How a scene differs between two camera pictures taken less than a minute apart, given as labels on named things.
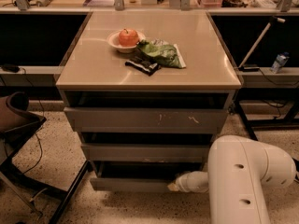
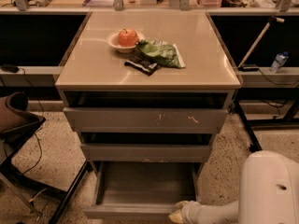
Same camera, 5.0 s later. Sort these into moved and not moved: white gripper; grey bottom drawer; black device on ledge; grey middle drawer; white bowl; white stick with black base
Moved: grey bottom drawer; white gripper
Not moved: white stick with black base; black device on ledge; grey middle drawer; white bowl
